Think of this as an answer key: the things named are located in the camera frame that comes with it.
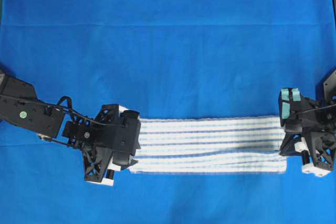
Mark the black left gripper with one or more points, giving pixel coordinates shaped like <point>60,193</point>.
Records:
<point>107,143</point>

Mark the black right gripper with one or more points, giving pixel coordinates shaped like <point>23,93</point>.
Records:
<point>309,128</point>

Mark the white blue striped towel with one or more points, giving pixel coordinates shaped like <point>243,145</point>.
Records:
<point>248,145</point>

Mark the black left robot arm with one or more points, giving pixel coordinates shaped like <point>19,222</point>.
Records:
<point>21,107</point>

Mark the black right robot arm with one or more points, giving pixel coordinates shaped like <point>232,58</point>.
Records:
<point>329,87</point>

